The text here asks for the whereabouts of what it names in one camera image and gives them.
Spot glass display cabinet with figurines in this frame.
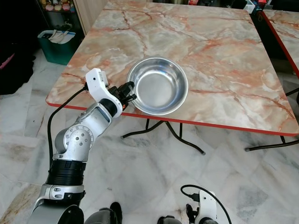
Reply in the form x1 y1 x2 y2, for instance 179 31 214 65
38 0 78 32

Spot robot left leg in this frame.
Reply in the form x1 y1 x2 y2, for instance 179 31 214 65
85 202 124 224

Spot white folded papers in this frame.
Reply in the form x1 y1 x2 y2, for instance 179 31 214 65
49 30 73 43

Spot black fabric bag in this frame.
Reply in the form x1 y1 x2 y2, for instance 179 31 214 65
0 47 31 96

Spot marble pattern table red edge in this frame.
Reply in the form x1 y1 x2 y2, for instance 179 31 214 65
261 8 299 77

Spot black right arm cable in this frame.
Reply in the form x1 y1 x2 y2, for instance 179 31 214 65
181 185 234 224

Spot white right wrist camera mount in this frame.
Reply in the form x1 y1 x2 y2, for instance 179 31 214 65
199 190 219 224

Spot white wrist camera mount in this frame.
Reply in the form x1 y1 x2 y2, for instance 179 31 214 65
85 68 122 104
199 190 219 224

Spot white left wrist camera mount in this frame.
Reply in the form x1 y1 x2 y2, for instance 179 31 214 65
85 68 122 104

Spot black furniture piece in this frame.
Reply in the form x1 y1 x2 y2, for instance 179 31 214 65
0 0 43 47

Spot black metal table legs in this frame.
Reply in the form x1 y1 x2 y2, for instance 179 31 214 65
121 119 299 154

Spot small white box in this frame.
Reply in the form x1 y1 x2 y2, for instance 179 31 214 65
244 1 256 13

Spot green shopping bag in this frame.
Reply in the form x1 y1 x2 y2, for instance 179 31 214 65
37 29 81 66

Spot stainless steel bowl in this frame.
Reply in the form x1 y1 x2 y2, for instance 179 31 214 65
127 57 189 116

